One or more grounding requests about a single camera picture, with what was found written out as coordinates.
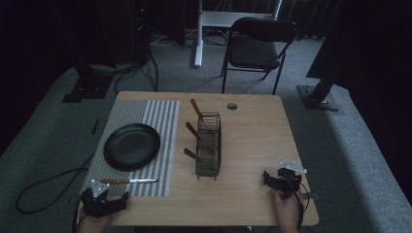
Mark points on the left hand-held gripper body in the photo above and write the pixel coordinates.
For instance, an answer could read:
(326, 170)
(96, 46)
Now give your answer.
(97, 204)

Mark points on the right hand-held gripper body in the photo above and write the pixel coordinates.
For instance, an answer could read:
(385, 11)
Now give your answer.
(290, 179)

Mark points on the person's left hand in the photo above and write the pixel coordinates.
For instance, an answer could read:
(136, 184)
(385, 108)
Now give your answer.
(94, 225)

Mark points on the person's right hand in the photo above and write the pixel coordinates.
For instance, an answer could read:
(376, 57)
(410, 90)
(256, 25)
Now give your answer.
(286, 210)

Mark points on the black round plate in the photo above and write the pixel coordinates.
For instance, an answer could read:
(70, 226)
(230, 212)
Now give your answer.
(131, 147)

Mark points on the small black floor strip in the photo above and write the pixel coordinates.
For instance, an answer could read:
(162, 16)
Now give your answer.
(95, 126)

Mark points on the grey striped placemat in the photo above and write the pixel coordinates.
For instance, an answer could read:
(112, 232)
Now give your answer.
(162, 129)

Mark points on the black folding chair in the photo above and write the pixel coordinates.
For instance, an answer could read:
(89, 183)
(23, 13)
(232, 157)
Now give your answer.
(256, 48)

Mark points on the black stand with base plate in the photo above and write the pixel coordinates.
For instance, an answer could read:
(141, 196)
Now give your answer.
(87, 87)
(319, 97)

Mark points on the white desk frame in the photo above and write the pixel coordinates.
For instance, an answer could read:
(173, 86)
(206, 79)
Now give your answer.
(199, 39)

